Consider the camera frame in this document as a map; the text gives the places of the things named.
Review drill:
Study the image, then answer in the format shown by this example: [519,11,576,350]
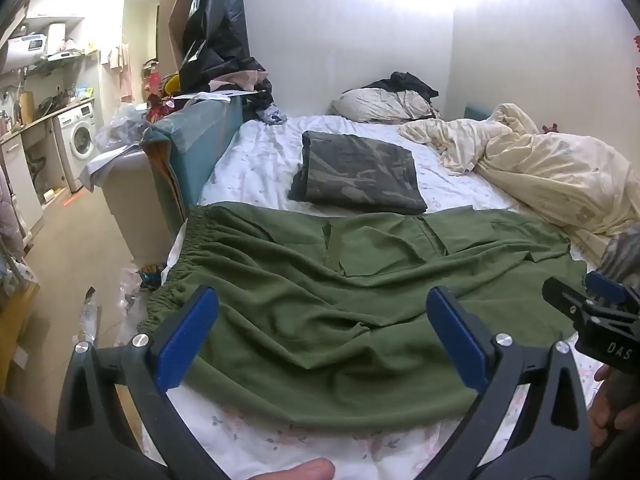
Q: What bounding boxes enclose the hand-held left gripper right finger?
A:
[415,286,593,480]

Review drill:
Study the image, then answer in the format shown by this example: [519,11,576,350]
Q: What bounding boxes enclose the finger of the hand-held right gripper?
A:
[584,271,632,308]
[542,276,603,333]

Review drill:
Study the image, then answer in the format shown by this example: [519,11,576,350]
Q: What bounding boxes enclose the pink hanging towel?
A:
[116,42,135,104]

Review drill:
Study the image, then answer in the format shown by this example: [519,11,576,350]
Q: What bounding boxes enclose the person's right hand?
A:
[586,364,640,461]

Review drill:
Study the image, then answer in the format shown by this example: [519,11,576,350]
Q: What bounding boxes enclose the pile of mixed clothes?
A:
[210,71,290,127]

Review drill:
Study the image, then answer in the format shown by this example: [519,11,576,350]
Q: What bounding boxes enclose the green pants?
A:
[137,201,587,431]

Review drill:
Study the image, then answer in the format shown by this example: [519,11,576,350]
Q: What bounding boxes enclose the dark clothes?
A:
[342,71,440,104]

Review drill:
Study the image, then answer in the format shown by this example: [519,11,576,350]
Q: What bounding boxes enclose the pale pillow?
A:
[330,89,437,124]

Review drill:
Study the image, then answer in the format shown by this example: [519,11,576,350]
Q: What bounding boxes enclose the white water heater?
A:
[0,34,51,75]

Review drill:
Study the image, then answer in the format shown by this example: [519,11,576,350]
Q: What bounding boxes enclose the white washing machine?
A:
[52,102,99,194]

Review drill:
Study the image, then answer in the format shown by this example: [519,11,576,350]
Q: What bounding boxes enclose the cream duvet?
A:
[398,103,640,257]

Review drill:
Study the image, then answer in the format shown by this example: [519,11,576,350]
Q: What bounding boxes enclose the grey camouflage cloth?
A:
[599,224,640,283]

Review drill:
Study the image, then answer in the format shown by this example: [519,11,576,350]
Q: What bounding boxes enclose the cardboard sheet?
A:
[167,0,207,80]

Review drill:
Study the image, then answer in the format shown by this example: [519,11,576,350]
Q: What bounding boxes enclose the white floral bed sheet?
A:
[134,114,608,480]

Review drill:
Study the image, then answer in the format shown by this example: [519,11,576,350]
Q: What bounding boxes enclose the person's left hand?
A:
[252,457,336,480]

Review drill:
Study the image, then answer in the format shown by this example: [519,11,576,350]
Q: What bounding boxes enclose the clear plastic bag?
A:
[94,104,151,152]

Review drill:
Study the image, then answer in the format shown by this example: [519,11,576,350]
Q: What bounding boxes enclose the folded camouflage pants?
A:
[287,130,429,214]

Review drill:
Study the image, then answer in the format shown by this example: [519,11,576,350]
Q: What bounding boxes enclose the wooden kitchen counter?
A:
[0,100,96,147]

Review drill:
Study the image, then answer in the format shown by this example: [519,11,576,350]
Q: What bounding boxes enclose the black plastic bag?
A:
[178,0,273,106]

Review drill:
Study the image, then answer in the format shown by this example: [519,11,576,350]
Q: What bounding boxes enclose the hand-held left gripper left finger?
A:
[54,285,236,480]

